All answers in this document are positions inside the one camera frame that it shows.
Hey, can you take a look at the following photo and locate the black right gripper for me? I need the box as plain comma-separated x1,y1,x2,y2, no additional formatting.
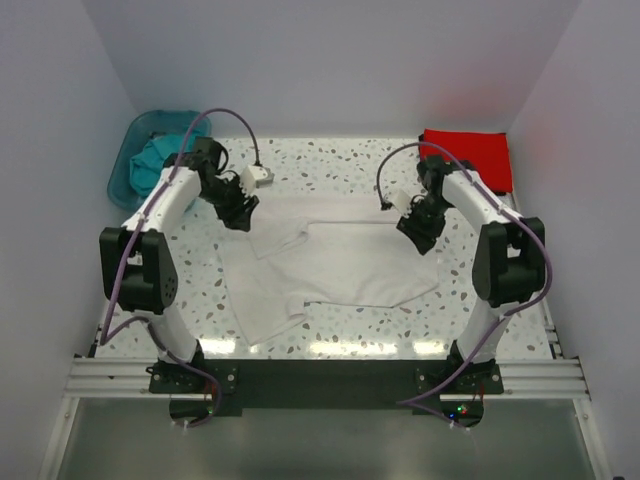
397,195,451,256

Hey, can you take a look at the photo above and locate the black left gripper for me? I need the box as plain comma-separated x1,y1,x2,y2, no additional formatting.
199,175,260,232

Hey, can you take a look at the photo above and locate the white t shirt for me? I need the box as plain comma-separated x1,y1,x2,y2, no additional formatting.
219,196,439,345

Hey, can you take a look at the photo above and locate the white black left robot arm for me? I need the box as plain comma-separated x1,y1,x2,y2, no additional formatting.
99,137,273,392

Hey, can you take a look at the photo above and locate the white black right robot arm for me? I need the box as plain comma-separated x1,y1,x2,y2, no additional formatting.
385,155,548,393

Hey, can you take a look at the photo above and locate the teal crumpled t shirt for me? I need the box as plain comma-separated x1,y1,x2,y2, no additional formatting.
129,134,183,198

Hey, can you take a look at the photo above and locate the red folded t shirt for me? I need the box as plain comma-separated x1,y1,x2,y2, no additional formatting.
418,129,513,194

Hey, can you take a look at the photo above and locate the teal plastic bin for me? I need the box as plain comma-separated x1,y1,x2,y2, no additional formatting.
107,110,199,212

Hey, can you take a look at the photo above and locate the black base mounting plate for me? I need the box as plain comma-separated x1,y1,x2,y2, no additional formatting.
146,358,505,426

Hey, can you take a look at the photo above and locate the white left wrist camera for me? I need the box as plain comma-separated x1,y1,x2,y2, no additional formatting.
240,165,274,193

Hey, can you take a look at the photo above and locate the aluminium frame rail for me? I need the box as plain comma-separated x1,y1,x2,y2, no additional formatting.
64,358,590,402

